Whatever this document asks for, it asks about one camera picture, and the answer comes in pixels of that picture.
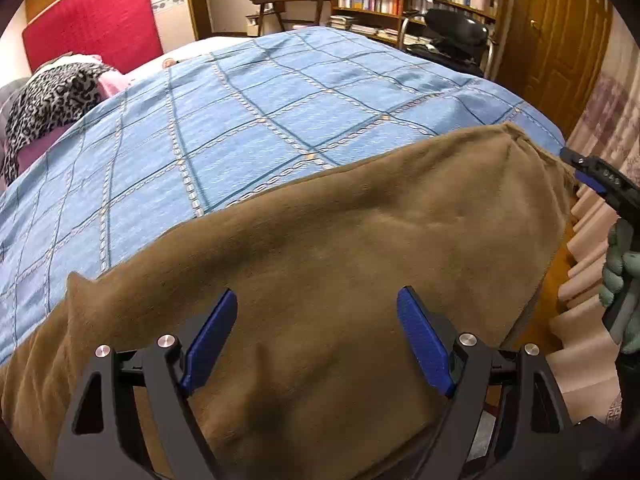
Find person's right hand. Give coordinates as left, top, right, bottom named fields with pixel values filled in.
left=599, top=219, right=640, bottom=356

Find blue checked blanket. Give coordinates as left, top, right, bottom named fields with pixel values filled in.
left=0, top=25, right=566, bottom=366

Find leopard print cloth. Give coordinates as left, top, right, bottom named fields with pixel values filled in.
left=2, top=62, right=118, bottom=186

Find brown fleece pants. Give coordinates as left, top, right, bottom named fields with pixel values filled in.
left=0, top=122, right=576, bottom=480

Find brown panelled door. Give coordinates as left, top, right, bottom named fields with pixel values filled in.
left=500, top=0, right=617, bottom=133

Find pink quilt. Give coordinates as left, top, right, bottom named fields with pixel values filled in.
left=0, top=67, right=133, bottom=181

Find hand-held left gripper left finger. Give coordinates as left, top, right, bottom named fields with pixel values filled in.
left=50, top=288, right=238, bottom=480

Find red headboard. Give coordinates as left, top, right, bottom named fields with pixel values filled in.
left=21, top=0, right=165, bottom=75

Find wooden doorway frame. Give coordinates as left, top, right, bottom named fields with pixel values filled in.
left=182, top=0, right=213, bottom=41

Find pink floral curtain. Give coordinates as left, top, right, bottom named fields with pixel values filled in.
left=547, top=45, right=640, bottom=426

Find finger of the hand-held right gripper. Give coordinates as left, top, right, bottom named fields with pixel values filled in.
left=560, top=146, right=637, bottom=221

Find white bed sheet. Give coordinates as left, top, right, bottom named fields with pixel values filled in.
left=125, top=35, right=261, bottom=81

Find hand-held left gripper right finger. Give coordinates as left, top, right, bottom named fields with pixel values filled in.
left=396, top=286, right=576, bottom=480

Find black chair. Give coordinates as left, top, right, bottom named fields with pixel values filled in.
left=400, top=7, right=498, bottom=78

